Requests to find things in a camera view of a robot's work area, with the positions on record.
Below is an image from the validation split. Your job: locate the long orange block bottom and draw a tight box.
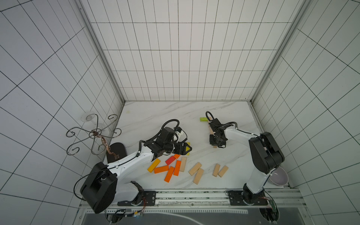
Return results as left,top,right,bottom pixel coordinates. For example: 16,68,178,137
164,166,175,183

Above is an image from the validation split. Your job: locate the electronics board with wires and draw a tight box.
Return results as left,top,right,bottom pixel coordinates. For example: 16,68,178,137
104,208,144,225

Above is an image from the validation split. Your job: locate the red wooden block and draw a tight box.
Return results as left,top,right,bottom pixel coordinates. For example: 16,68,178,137
166,156,176,166

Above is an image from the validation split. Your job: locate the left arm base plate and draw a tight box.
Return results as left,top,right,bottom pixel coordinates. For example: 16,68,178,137
117,191,157,206

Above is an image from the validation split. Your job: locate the aluminium mounting rail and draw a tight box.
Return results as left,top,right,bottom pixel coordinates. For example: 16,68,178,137
95,188,306,214

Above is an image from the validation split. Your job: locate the ornate metal wire stand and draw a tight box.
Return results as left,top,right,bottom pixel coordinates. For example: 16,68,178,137
66,112,119,158

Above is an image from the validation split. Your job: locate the orange block upright middle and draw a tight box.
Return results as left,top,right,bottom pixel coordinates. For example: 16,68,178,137
173,160,182,176

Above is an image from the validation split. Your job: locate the dark oval stand base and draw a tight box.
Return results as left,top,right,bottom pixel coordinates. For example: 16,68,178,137
106,142,128,163

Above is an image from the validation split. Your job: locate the natural block beside orange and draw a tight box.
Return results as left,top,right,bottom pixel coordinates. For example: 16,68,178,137
180,157,187,172

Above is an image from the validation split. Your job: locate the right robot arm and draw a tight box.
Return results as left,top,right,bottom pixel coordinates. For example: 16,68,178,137
205,111,285,205

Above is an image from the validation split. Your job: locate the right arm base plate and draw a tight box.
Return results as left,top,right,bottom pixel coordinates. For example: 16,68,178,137
227,189,268,206

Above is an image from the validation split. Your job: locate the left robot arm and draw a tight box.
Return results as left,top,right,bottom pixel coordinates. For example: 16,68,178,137
76,119,192,213

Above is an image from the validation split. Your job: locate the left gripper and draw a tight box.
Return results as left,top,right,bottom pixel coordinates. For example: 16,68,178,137
164,141,192,155

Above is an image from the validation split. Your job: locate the yellow-green block upper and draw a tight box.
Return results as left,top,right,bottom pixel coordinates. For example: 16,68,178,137
186,142,192,155

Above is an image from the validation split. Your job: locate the right base cable bundle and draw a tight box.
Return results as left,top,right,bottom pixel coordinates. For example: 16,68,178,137
260,206,280,224

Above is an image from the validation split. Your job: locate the yellow-orange wooden block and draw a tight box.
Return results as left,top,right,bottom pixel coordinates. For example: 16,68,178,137
148,158,161,173

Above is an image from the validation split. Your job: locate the orange block lying horizontal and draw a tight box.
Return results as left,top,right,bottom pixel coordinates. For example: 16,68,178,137
154,165,169,174

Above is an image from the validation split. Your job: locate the natural block diagonal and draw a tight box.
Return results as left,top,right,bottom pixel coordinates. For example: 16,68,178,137
208,126,214,135
189,162,202,176
193,168,204,185

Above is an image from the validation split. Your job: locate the lilac bowl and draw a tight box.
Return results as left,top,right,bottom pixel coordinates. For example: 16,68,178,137
269,167,289,186

